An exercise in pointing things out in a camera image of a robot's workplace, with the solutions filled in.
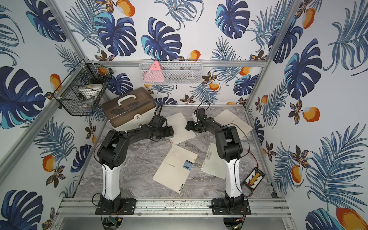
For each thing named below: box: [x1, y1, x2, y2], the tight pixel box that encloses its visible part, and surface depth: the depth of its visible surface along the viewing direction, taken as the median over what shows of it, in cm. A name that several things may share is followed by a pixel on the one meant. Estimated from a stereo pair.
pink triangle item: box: [142, 60, 165, 83], surface depth 92 cm
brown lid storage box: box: [101, 86, 157, 131], surface depth 98 cm
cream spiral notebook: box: [165, 112, 196, 146], surface depth 106 cm
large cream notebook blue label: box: [152, 144, 198, 195], surface depth 90 cm
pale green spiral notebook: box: [201, 142, 227, 180], surface depth 93 cm
